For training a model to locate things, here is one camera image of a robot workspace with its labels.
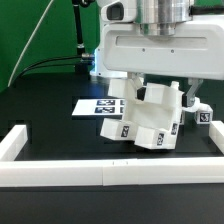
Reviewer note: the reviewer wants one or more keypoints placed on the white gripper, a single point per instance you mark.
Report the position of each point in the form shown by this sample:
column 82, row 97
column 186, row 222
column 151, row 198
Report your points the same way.
column 163, row 37

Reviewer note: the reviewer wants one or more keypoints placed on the white chair seat part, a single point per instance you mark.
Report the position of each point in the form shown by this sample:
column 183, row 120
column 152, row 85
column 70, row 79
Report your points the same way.
column 157, row 117

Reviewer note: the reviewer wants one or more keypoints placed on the white chair backrest frame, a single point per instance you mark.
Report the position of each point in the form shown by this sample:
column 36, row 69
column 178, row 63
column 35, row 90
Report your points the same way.
column 155, row 94

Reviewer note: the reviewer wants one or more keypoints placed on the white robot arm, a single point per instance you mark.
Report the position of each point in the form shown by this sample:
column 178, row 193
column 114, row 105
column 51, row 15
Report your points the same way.
column 161, row 37

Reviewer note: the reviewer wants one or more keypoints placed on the white U-shaped obstacle fence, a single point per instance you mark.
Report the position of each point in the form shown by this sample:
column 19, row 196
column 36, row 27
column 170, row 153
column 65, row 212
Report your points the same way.
column 115, row 172

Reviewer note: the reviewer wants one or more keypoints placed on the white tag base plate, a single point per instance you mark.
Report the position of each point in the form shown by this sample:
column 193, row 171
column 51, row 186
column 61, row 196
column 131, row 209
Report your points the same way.
column 99, row 107

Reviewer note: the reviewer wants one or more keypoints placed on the black camera pole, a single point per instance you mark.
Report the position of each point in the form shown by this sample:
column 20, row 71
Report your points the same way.
column 79, row 34

